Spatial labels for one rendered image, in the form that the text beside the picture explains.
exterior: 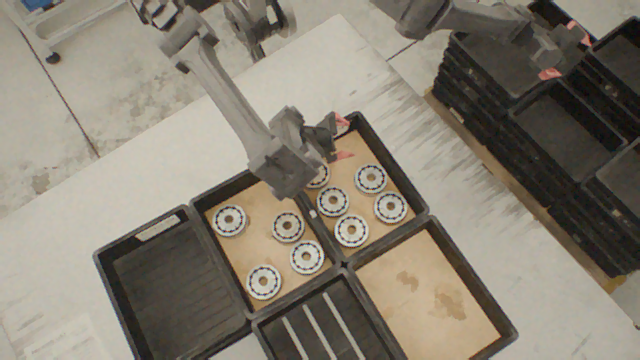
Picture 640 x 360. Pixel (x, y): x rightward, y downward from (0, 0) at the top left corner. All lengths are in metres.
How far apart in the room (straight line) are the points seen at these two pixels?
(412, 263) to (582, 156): 1.09
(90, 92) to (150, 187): 1.30
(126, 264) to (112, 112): 1.43
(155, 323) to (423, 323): 0.77
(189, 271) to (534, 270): 1.09
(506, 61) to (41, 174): 2.35
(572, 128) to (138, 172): 1.80
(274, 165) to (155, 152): 1.02
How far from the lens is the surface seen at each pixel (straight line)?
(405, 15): 0.88
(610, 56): 2.47
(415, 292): 1.43
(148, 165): 1.79
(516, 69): 2.26
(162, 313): 1.49
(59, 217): 1.86
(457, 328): 1.44
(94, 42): 3.16
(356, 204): 1.48
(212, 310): 1.45
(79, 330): 1.73
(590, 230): 2.27
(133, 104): 2.82
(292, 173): 0.85
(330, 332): 1.40
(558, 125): 2.32
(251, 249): 1.46
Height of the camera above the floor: 2.23
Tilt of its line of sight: 69 degrees down
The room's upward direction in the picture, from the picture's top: 3 degrees counter-clockwise
